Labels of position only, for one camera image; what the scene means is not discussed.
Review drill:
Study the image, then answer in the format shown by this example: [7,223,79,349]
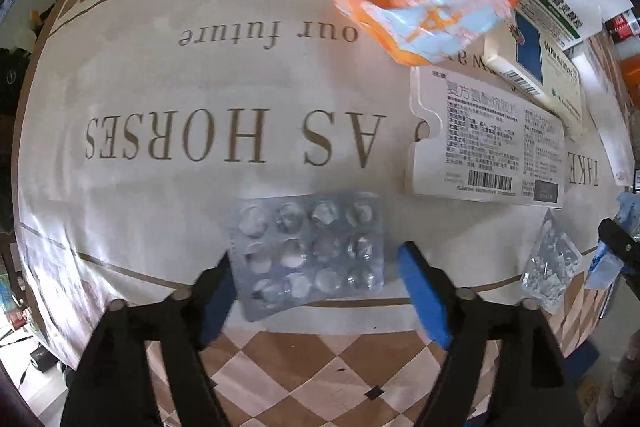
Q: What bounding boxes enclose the printed checkered tablecloth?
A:
[11,0,640,427]

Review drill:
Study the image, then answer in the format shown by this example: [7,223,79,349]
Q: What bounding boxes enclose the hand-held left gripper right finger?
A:
[396,241,586,427]

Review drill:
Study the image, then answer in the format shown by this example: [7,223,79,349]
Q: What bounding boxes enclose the crumpled silver blister pack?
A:
[520,208,582,314]

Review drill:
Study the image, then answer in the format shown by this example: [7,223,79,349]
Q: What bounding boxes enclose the white and blue medicine box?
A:
[481,2,585,138]

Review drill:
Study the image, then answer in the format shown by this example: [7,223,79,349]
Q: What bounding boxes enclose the silver blister pack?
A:
[520,208,582,314]
[222,190,387,323]

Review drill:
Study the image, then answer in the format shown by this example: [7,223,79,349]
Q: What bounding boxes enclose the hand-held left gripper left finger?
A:
[60,251,236,427]

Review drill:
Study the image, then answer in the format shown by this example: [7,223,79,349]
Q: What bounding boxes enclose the flattened white medicine box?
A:
[403,66,567,210]

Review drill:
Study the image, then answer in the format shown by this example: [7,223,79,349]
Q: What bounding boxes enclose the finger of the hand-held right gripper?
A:
[585,192,640,303]

